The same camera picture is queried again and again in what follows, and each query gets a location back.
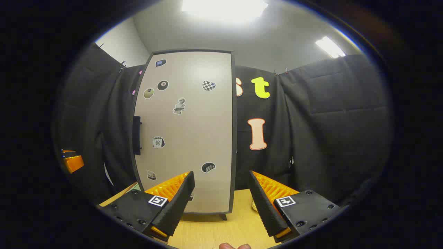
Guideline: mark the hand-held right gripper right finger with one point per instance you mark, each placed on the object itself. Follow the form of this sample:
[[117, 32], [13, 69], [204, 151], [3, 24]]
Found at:
[[264, 207]]

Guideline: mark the large ceiling light panel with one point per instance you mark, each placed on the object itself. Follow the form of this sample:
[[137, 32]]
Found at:
[[225, 8]]

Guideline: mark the pale yellow textured ball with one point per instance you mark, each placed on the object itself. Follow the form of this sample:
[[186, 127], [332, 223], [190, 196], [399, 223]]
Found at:
[[254, 206]]

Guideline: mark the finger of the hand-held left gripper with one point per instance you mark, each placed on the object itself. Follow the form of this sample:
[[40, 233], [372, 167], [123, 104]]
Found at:
[[74, 163]]

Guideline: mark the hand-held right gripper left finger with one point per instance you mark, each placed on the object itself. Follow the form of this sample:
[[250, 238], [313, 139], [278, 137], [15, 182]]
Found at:
[[180, 204]]

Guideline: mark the dark grey cabinet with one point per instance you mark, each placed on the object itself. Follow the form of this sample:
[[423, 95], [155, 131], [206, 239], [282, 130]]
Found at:
[[234, 138]]

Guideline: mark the black backdrop cloth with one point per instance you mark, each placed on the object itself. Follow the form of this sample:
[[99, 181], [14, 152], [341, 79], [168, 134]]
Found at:
[[328, 121]]

